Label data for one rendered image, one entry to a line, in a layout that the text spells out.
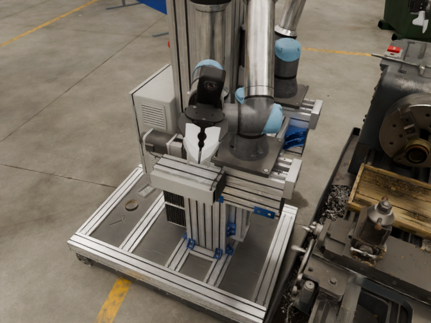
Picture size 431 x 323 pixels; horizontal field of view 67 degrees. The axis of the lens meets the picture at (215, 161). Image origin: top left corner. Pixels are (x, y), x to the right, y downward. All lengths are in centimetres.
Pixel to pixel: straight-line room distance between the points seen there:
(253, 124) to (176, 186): 52
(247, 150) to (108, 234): 134
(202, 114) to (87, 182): 242
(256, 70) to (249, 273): 139
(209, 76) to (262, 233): 168
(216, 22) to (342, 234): 82
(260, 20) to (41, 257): 214
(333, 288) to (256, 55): 78
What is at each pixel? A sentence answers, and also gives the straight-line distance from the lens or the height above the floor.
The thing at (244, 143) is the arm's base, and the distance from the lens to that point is 114.
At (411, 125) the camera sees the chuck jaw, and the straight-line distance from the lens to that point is 158.
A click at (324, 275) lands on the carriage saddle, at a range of 122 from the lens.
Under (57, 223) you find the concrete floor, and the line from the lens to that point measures 272.
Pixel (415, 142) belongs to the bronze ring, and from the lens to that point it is 155.
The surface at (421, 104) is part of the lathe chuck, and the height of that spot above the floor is 123.
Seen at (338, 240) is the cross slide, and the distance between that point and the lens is 124.
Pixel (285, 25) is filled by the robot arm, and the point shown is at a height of 143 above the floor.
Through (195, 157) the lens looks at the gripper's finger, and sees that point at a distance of 52.
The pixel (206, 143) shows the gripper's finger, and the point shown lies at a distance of 54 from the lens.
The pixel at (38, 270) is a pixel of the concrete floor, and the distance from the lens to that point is 252.
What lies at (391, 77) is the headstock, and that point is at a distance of 174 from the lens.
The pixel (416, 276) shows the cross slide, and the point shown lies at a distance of 126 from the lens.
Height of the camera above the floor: 191
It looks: 40 degrees down
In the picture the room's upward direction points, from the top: straight up
